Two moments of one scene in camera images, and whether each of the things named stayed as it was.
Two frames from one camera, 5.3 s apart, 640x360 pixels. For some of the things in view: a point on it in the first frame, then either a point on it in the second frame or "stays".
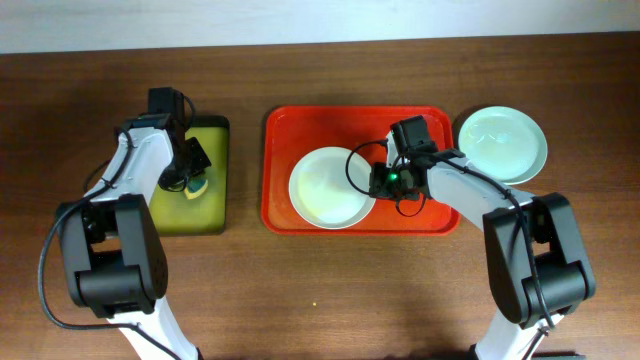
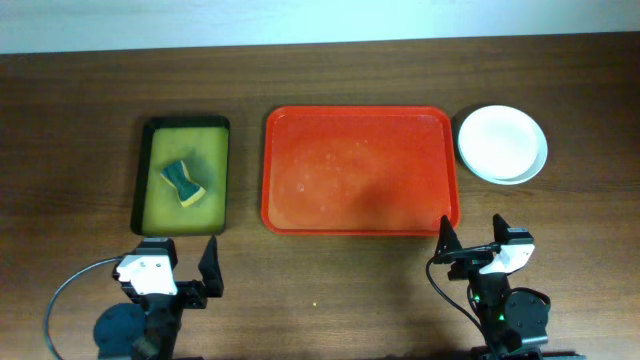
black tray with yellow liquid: (174, 213) stays
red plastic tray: (291, 132) stays
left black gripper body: (197, 155) -> (189, 291)
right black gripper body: (383, 183) -> (465, 264)
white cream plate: (329, 188) -> (499, 143)
